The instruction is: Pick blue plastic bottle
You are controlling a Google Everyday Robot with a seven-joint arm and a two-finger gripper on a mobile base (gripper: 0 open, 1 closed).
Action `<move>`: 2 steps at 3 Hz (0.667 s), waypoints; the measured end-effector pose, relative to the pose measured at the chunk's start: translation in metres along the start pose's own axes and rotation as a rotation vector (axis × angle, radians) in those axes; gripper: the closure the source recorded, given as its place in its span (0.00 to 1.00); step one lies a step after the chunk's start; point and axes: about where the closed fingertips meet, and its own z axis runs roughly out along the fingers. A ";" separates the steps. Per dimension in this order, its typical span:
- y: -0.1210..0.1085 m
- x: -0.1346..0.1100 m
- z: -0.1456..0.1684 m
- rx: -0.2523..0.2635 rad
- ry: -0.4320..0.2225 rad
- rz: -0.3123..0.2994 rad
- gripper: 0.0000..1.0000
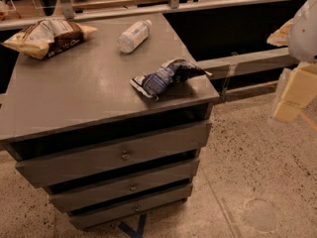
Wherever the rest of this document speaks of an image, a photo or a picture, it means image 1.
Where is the grey drawer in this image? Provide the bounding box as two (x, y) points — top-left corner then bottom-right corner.
(69, 183), (193, 229)
(50, 158), (199, 212)
(16, 120), (211, 187)

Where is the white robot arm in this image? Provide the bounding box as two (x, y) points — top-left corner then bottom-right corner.
(271, 0), (317, 123)

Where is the middle grey drawer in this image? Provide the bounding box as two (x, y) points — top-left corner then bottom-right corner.
(50, 158), (199, 212)

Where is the clear plastic water bottle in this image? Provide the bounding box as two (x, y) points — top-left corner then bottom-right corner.
(118, 20), (152, 54)

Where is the blue white snack bag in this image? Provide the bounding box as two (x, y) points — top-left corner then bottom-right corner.
(130, 59), (209, 100)

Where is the grey drawer cabinet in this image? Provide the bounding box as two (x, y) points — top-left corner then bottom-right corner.
(0, 23), (217, 218)

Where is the tan bag behind arm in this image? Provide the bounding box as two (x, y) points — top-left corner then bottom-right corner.
(266, 19), (293, 47)

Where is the yellow brown chip bag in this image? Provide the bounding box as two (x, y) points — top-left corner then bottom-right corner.
(2, 19), (97, 60)

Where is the bottom grey drawer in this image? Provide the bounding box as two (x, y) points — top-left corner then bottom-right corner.
(69, 183), (193, 229)

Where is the top grey drawer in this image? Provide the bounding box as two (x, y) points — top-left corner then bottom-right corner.
(16, 120), (211, 187)

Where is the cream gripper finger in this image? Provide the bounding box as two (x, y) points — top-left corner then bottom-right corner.
(271, 62), (317, 122)

